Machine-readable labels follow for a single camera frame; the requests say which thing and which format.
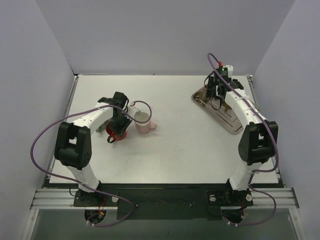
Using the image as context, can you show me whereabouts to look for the red mug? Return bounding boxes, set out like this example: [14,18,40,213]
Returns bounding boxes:
[105,122,127,144]

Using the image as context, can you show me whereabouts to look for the green ceramic mug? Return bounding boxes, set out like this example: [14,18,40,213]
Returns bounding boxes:
[95,122,108,133]

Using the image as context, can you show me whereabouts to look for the pink ceramic mug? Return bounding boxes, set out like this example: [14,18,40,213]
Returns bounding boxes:
[134,112,157,134]

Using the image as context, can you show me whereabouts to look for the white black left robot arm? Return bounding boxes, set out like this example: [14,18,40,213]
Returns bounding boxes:
[54,91,132,206]

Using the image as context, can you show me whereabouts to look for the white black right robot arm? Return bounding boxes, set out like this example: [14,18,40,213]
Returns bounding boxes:
[203,71,279,205]

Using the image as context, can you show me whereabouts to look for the brown patterned cup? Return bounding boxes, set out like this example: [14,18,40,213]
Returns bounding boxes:
[199,85,211,102]

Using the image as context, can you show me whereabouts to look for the metal serving tray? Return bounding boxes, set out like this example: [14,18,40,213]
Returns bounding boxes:
[191,87,244,135]

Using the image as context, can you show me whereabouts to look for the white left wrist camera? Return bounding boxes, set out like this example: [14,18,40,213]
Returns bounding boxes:
[127,101,141,117]

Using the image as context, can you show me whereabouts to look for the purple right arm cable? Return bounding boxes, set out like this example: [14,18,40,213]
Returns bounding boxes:
[207,52,280,227]

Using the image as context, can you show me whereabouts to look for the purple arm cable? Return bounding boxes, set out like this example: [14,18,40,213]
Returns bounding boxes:
[207,52,280,227]
[29,100,153,228]

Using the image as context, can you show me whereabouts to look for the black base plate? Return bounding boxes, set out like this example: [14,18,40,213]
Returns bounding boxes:
[73,183,253,220]

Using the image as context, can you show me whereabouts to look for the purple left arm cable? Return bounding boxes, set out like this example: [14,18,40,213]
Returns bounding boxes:
[29,100,153,228]

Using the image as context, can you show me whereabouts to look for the aluminium rail frame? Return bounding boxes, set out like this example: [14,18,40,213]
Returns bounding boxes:
[29,74,300,211]

